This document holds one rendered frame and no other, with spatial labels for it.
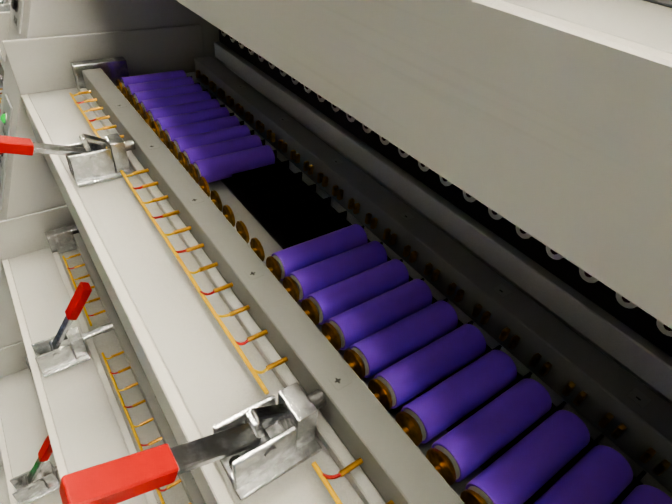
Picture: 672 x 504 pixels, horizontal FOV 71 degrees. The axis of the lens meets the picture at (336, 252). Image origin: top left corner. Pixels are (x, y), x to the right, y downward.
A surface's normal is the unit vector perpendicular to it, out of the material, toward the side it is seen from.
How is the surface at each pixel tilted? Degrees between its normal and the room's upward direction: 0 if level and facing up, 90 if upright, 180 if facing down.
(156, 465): 2
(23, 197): 90
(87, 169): 90
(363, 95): 111
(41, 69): 90
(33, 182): 90
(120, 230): 22
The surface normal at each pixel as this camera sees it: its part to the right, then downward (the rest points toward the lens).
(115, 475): 0.36, -0.82
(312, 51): -0.81, 0.31
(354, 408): 0.09, -0.76
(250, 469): 0.58, 0.56
